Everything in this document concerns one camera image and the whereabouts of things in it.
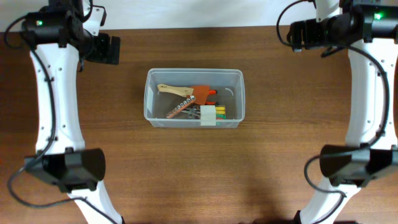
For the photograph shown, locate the clear plastic container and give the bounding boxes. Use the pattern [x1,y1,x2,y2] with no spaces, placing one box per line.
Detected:
[144,68,245,128]

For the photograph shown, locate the orange scraper wooden handle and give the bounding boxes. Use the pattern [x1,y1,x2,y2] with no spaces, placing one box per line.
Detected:
[157,84,210,105]

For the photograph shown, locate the orange black needle-nose pliers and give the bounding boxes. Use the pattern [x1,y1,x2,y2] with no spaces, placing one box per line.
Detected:
[174,105,201,119]

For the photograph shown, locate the red handled side cutters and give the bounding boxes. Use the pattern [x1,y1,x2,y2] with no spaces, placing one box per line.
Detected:
[205,90,218,105]

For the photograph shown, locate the clear case coloured screwdrivers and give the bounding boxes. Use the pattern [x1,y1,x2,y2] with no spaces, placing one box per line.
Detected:
[191,104,226,127]

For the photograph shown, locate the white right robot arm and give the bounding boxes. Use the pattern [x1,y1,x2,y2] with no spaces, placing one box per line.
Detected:
[282,1,397,223]

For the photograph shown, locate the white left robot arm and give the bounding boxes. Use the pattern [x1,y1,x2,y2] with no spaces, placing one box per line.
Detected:
[21,1,124,223]

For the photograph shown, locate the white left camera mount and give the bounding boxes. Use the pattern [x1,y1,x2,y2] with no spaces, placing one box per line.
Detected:
[83,5,107,36]

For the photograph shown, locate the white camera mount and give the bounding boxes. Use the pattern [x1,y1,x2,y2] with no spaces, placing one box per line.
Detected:
[315,0,341,22]
[83,5,107,36]

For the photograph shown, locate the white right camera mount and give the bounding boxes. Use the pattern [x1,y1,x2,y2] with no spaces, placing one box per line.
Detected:
[315,0,341,22]

